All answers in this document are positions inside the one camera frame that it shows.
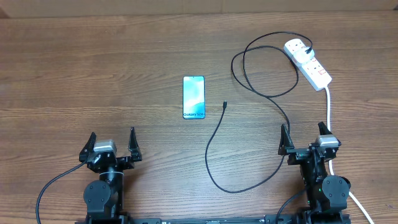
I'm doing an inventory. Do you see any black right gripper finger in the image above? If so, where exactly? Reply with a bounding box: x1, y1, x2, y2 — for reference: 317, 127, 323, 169
278, 124, 295, 156
318, 121, 332, 135

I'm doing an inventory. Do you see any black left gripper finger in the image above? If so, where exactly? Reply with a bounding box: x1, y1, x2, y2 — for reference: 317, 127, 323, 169
128, 127, 142, 162
78, 132, 96, 162

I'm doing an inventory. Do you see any black USB charging cable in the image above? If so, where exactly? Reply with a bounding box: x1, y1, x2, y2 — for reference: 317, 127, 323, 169
204, 31, 313, 194

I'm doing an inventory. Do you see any blue Galaxy smartphone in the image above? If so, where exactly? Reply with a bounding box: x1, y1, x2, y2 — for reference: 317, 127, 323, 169
183, 76, 205, 119

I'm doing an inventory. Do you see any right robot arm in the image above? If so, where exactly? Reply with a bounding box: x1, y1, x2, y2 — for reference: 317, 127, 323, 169
275, 122, 351, 223

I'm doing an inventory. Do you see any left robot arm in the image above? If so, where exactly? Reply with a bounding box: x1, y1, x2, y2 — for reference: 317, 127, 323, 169
79, 127, 142, 223

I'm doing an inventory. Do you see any white charger adapter plug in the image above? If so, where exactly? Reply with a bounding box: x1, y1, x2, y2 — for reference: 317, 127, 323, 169
293, 47, 315, 64

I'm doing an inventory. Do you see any white power strip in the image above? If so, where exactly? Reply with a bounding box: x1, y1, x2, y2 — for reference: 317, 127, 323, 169
284, 39, 332, 91

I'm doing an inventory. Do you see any white power strip cord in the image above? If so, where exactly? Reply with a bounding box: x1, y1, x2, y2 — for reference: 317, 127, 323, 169
324, 86, 375, 224

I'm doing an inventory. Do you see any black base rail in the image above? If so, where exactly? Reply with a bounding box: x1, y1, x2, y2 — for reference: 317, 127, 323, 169
75, 215, 351, 224

